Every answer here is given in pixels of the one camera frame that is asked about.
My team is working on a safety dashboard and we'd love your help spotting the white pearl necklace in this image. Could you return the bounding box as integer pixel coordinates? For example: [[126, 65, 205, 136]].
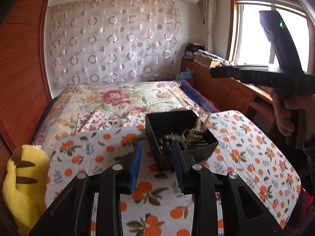
[[181, 100, 215, 148]]

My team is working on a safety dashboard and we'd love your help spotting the brown wooden bead bracelet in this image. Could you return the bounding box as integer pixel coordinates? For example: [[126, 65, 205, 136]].
[[158, 133, 183, 157]]

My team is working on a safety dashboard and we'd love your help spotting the black jewelry box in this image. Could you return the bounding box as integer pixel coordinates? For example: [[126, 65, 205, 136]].
[[145, 110, 218, 172]]

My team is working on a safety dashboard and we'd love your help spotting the right hand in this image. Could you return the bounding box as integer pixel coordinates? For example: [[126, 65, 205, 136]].
[[271, 89, 315, 141]]

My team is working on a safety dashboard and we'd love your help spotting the wooden side cabinet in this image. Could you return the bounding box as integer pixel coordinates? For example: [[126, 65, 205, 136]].
[[181, 60, 276, 136]]

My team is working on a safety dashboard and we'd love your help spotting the cardboard box on cabinet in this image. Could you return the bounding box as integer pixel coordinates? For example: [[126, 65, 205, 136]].
[[194, 55, 221, 68]]

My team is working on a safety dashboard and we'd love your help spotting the dark blue blanket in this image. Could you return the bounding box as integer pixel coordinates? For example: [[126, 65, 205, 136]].
[[177, 79, 219, 113]]

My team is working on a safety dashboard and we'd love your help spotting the window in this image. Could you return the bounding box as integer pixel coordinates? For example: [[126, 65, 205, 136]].
[[226, 0, 314, 73]]

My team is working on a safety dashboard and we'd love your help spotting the yellow plush toy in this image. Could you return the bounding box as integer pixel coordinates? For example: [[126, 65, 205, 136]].
[[2, 145, 50, 235]]

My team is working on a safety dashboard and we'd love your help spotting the orange print bed sheet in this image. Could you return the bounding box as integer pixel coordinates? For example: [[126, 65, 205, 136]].
[[45, 111, 301, 235]]

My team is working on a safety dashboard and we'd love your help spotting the wooden headboard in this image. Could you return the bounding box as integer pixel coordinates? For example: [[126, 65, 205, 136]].
[[0, 0, 56, 153]]

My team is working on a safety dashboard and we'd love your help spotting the circle pattern sheer curtain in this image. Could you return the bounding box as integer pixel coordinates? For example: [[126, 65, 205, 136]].
[[44, 0, 182, 96]]

